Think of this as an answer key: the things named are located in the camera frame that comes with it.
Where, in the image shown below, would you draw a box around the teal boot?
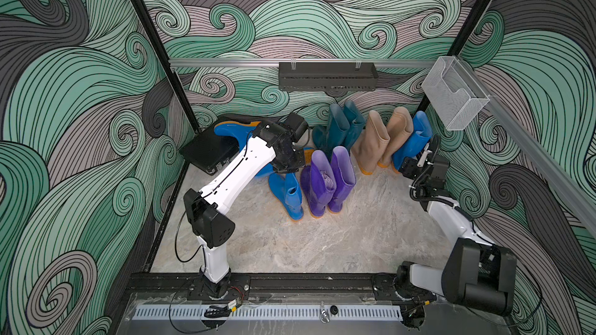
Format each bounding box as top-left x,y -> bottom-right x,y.
343,100 -> 366,150
313,103 -> 350,159

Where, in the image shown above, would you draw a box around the beige boot back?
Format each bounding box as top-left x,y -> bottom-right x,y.
352,110 -> 390,175

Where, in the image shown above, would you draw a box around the aluminium rail back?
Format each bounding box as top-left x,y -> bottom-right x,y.
169,57 -> 436,68

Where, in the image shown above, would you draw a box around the small blue boot orange sole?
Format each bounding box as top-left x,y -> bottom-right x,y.
304,147 -> 316,165

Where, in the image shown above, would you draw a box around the aluminium rail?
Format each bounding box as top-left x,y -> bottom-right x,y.
169,57 -> 436,68
456,57 -> 595,234

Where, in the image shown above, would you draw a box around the teal boot back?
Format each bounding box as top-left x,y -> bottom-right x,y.
313,103 -> 350,159

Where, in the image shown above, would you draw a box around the aluminium rail right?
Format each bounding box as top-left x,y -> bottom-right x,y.
456,57 -> 595,234

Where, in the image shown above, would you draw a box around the purple boot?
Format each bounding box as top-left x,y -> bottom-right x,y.
328,146 -> 356,213
300,150 -> 337,218

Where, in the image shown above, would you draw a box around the white slotted cable duct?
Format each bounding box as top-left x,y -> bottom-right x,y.
132,304 -> 403,322

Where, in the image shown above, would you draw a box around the clear mesh wall bin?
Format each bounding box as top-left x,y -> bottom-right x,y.
422,56 -> 490,131

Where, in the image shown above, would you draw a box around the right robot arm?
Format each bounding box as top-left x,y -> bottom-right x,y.
394,135 -> 517,316

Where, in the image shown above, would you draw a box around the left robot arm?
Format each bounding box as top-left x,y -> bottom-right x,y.
184,113 -> 308,298

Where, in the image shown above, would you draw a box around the large blue boot front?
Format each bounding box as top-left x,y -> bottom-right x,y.
268,173 -> 304,221

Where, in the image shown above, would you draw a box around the beige boot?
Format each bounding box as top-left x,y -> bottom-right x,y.
352,110 -> 390,175
378,106 -> 414,168

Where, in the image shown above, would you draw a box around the black case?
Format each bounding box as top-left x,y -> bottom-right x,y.
179,115 -> 250,175

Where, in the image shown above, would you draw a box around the black wall shelf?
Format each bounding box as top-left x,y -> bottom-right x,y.
278,61 -> 379,92

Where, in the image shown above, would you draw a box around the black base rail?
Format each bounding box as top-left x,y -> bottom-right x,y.
125,271 -> 499,302

